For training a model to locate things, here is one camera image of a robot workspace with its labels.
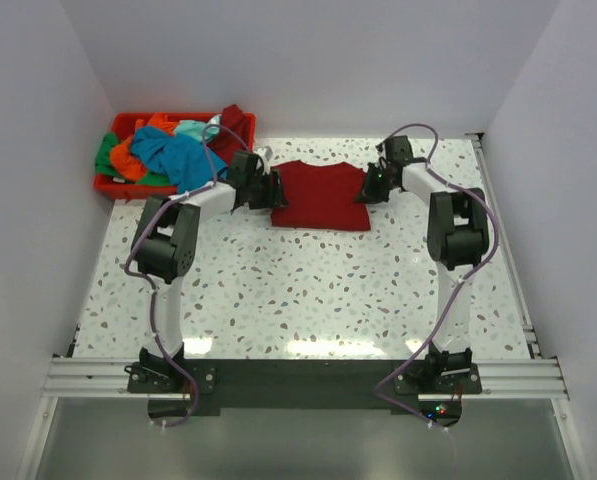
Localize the orange t shirt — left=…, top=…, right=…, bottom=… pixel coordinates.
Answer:
left=112, top=112, right=180, bottom=175

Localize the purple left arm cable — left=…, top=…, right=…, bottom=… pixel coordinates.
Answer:
left=123, top=124, right=254, bottom=427

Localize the green t shirt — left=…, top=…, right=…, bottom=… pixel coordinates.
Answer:
left=94, top=132, right=171, bottom=187

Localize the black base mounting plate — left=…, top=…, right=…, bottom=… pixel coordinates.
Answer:
left=124, top=359, right=483, bottom=419

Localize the light teal t shirt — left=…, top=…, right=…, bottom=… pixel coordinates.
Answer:
left=174, top=114, right=221, bottom=143

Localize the red plastic bin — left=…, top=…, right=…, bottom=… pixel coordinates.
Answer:
left=93, top=104, right=256, bottom=200

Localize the dark red t shirt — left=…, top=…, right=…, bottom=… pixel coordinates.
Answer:
left=271, top=160, right=371, bottom=232
left=209, top=104, right=246, bottom=163

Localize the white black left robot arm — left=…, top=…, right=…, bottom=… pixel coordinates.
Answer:
left=125, top=146, right=288, bottom=392

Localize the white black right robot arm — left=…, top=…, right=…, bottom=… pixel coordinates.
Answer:
left=356, top=135, right=498, bottom=393

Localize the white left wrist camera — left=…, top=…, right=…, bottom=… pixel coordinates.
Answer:
left=255, top=146, right=273, bottom=163

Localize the blue t shirt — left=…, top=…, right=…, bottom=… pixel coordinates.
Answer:
left=131, top=126, right=228, bottom=193

